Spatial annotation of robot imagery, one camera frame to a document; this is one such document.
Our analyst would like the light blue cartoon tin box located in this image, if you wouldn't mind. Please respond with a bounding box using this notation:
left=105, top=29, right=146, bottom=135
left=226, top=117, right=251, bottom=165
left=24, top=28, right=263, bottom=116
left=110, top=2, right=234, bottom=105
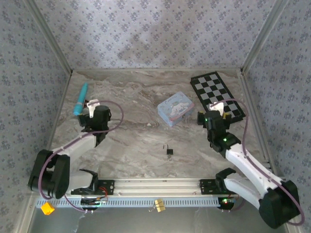
left=157, top=91, right=195, bottom=128

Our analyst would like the black padlock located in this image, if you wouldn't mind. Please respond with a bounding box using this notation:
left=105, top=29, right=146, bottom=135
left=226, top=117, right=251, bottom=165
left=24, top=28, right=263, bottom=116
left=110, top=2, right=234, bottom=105
left=163, top=143, right=175, bottom=156

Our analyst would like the turquoise plastic bottle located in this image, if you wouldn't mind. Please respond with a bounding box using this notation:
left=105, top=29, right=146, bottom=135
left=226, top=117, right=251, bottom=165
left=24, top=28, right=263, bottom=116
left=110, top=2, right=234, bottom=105
left=73, top=82, right=89, bottom=116

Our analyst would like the black grey chessboard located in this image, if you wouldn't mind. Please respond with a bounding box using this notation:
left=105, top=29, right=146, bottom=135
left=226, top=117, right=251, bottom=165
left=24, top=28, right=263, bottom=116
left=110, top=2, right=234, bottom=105
left=190, top=71, right=246, bottom=123

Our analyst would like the controller circuit board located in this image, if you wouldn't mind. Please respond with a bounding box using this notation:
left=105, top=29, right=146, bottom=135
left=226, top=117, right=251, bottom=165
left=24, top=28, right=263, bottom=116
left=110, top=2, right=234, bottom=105
left=218, top=197, right=237, bottom=210
left=81, top=197, right=109, bottom=210

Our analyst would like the yellow toy brick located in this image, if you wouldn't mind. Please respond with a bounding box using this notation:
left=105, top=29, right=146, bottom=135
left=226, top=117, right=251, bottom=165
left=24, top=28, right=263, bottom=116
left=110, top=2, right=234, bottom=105
left=40, top=202, right=55, bottom=216

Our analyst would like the beige binder clip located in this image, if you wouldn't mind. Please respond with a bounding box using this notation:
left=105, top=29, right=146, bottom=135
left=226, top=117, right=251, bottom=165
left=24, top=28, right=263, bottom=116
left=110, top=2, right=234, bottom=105
left=149, top=199, right=167, bottom=213

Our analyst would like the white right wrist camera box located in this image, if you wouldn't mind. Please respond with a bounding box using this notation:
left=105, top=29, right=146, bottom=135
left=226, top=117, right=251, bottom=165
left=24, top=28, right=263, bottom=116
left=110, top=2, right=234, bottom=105
left=209, top=101, right=225, bottom=114

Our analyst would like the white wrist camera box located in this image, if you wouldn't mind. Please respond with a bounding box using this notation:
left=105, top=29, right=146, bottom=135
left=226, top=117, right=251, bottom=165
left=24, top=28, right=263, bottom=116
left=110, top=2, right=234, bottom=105
left=86, top=99, right=99, bottom=119
left=209, top=101, right=225, bottom=114

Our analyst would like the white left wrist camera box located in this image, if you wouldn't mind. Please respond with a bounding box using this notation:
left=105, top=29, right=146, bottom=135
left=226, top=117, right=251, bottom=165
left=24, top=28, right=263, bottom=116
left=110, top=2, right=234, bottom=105
left=86, top=99, right=99, bottom=119

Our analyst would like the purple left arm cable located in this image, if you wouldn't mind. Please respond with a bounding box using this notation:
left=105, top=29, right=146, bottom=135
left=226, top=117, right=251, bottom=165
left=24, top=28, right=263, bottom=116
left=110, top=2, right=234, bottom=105
left=38, top=100, right=124, bottom=200

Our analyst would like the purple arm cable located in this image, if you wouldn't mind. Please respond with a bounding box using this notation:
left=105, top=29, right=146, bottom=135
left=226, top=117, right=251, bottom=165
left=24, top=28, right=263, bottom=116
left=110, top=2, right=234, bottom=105
left=210, top=98, right=306, bottom=227
left=38, top=100, right=124, bottom=200

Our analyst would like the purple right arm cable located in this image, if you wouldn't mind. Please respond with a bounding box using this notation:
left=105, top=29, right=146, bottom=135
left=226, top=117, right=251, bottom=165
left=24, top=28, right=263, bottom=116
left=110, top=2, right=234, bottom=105
left=210, top=98, right=306, bottom=227

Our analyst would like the aluminium side rail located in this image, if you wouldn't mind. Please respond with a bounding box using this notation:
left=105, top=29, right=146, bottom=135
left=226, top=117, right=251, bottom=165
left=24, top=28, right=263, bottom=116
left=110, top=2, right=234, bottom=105
left=41, top=71, right=73, bottom=156
left=239, top=68, right=274, bottom=168

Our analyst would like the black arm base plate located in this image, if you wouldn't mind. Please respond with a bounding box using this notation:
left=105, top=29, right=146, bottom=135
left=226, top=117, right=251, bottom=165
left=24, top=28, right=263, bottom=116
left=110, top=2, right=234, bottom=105
left=199, top=179, right=229, bottom=195
left=70, top=179, right=115, bottom=196

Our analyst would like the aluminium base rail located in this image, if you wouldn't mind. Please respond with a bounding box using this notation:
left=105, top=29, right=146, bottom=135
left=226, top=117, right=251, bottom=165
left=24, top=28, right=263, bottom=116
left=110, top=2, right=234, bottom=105
left=26, top=178, right=243, bottom=197

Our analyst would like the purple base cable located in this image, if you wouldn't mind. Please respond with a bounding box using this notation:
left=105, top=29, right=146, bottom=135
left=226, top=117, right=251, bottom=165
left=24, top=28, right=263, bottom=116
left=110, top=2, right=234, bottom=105
left=63, top=194, right=87, bottom=214
left=230, top=197, right=246, bottom=212

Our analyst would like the aluminium frame post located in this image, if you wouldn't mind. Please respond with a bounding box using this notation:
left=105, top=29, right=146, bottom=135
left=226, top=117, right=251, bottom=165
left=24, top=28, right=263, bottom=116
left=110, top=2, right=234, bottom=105
left=242, top=0, right=290, bottom=73
left=24, top=0, right=73, bottom=75

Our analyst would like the grey slotted cable tray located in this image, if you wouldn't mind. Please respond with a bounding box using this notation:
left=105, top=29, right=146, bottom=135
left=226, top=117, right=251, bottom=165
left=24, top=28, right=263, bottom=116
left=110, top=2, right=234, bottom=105
left=35, top=197, right=221, bottom=209

